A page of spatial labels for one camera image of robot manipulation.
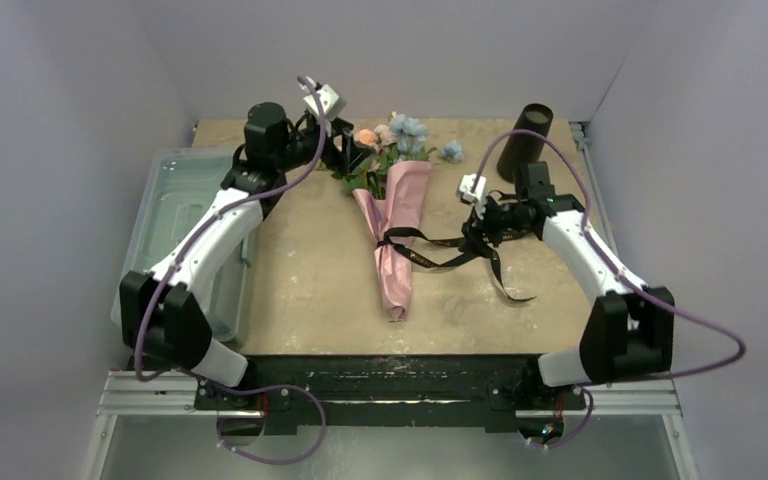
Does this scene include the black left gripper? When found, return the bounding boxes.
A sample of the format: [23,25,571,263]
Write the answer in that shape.
[276,118,374,176]

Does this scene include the black ribbon gold lettering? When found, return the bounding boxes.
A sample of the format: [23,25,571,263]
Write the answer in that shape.
[375,226,536,305]

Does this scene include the artificial flower bouquet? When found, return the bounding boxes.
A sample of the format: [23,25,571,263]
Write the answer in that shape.
[332,112,436,199]

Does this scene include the pink wrapping paper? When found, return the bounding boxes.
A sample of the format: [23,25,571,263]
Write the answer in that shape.
[352,160,431,322]

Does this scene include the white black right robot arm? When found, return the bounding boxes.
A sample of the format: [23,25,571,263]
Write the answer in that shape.
[457,162,674,407]

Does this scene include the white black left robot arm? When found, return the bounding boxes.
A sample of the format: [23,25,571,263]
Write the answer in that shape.
[119,93,365,409]

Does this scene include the black cylindrical vase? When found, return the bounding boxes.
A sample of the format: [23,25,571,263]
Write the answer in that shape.
[496,103,554,183]

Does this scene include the loose blue flower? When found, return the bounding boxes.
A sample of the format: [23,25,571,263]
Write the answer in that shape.
[438,140,464,164]

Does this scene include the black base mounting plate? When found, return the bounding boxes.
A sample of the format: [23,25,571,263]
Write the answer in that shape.
[190,354,591,438]

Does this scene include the clear plastic storage box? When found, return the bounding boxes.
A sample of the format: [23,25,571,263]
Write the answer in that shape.
[122,146,257,348]

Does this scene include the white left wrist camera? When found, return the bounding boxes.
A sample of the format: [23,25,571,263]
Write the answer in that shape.
[300,83,346,121]

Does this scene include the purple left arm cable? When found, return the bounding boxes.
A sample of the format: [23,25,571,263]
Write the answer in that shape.
[133,74,329,465]

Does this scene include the aluminium frame rail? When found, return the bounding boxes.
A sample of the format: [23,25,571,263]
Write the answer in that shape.
[84,371,700,479]

